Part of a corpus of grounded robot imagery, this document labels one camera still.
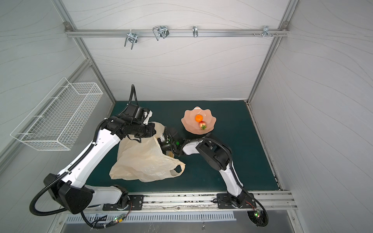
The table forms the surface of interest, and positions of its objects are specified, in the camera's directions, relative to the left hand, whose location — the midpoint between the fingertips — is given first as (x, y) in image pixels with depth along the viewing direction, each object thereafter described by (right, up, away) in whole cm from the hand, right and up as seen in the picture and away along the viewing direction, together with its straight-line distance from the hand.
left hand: (158, 129), depth 75 cm
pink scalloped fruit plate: (+18, -1, +28) cm, 34 cm away
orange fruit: (+23, +5, +29) cm, 38 cm away
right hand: (-8, -11, +5) cm, 15 cm away
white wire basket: (-47, +4, -8) cm, 48 cm away
